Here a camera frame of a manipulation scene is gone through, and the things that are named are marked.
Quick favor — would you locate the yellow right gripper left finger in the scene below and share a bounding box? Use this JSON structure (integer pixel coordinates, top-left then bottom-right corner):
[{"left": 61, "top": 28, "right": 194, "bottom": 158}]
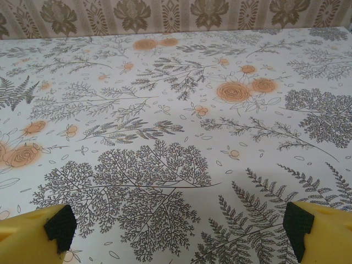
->
[{"left": 0, "top": 203, "right": 77, "bottom": 264}]

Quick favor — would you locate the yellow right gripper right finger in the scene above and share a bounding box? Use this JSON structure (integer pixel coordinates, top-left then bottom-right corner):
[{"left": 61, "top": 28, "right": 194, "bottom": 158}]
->
[{"left": 282, "top": 200, "right": 352, "bottom": 264}]

